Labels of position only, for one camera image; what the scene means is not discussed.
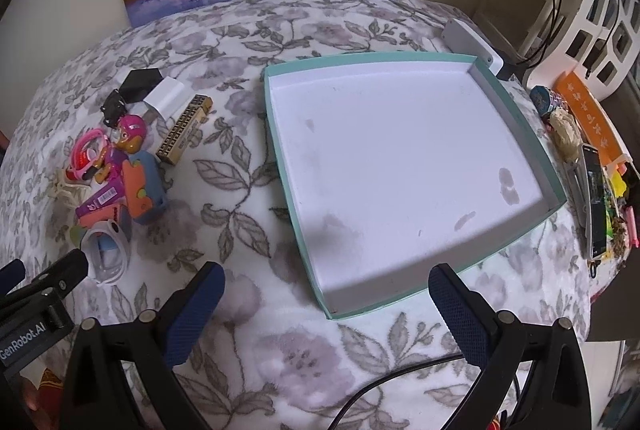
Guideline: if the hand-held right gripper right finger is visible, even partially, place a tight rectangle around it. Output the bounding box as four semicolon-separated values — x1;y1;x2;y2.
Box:
427;263;593;430

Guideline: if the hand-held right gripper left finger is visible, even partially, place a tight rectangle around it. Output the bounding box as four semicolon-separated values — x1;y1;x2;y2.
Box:
59;261;227;430

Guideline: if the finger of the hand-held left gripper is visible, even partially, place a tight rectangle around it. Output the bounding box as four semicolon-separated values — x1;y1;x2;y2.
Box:
0;259;27;297
20;249;90;307

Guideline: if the purple tube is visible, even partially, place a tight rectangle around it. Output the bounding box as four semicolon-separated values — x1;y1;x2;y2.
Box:
75;180;126;221

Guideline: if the black toy car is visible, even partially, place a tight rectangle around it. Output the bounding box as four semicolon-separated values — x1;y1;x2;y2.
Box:
101;88;130;128

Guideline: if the teal cardboard tray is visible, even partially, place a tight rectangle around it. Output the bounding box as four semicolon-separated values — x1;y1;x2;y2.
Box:
262;51;568;321

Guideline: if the gold patterned box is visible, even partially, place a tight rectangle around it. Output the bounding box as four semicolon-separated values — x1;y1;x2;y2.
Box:
156;94;212;165

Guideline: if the red patterned cloth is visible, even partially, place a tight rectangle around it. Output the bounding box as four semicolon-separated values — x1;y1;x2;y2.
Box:
30;367;66;411

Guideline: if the beige hair clip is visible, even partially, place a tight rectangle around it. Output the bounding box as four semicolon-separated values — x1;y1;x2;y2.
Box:
50;170;91;211

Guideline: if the blue and orange toy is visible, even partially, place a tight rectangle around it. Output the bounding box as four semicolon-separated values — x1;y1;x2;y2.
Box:
122;150;168;225

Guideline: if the pink wristband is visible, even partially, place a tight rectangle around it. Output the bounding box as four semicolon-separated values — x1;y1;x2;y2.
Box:
67;130;112;181

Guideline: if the toy puppy figure pink helmet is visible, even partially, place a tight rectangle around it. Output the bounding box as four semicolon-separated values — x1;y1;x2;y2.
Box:
92;114;148;185

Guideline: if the silver metal clip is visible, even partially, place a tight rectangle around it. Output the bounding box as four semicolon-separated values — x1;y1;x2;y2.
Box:
562;157;591;231

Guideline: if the smartphone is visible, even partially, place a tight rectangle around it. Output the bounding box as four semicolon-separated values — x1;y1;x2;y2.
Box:
580;144;608;261

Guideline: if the white charger plug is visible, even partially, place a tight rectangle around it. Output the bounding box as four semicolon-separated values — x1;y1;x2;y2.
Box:
142;78;185;118

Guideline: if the black charger plug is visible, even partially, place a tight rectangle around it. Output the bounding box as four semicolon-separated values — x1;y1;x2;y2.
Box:
120;68;165;104

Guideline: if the beige crumpled wrapper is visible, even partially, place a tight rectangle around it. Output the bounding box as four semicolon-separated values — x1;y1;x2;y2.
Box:
547;110;583;161

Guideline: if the orange box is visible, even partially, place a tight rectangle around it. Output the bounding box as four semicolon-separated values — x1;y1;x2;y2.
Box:
555;72;628;165

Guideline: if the grey floral blanket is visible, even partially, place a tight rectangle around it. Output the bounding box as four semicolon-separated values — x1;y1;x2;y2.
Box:
0;0;593;430

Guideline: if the white rectangular device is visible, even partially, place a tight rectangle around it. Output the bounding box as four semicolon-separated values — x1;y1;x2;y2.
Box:
442;18;503;75

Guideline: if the white plastic basket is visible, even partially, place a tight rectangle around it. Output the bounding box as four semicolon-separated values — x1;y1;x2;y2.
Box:
525;0;640;100

